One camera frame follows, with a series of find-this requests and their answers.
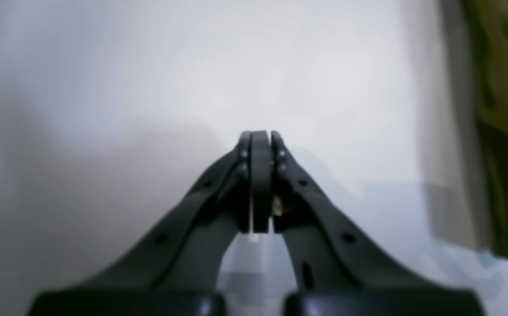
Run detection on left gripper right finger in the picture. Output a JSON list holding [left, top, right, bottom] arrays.
[[270, 131, 485, 316]]

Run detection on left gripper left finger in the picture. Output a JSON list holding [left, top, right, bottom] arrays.
[[28, 131, 263, 316]]

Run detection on camouflage t-shirt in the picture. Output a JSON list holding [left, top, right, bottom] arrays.
[[462, 0, 508, 259]]

